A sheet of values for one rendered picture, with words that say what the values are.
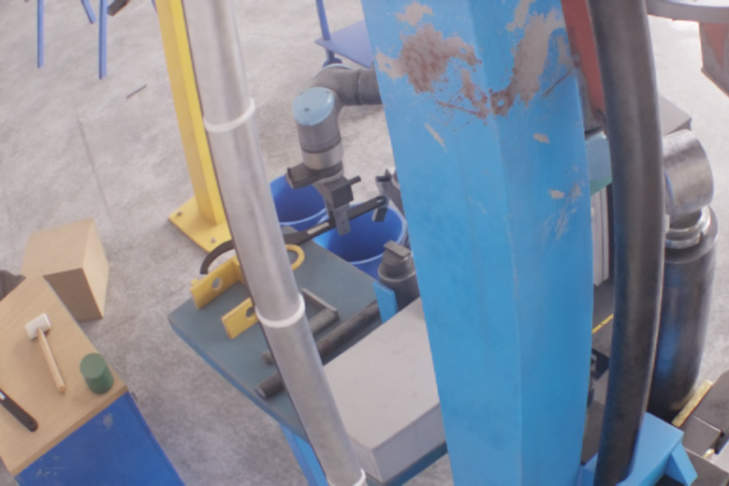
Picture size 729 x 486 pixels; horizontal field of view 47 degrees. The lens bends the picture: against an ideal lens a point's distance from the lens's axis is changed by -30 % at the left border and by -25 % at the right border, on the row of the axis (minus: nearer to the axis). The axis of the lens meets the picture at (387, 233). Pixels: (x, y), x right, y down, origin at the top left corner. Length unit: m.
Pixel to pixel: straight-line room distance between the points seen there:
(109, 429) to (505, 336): 1.45
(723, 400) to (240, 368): 1.14
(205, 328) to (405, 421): 0.65
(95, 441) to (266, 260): 1.86
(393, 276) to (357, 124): 2.72
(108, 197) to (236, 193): 4.27
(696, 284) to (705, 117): 3.08
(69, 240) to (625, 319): 3.20
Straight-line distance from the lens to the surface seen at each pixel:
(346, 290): 2.37
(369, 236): 3.79
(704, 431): 2.04
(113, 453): 2.61
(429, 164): 1.25
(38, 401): 2.60
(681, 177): 1.66
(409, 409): 1.92
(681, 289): 1.77
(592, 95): 1.46
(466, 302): 1.35
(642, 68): 1.14
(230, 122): 0.68
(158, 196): 4.78
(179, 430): 3.65
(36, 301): 2.93
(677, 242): 1.72
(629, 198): 1.25
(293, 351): 0.80
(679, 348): 1.89
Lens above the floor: 2.62
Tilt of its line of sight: 39 degrees down
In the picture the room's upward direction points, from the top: 12 degrees counter-clockwise
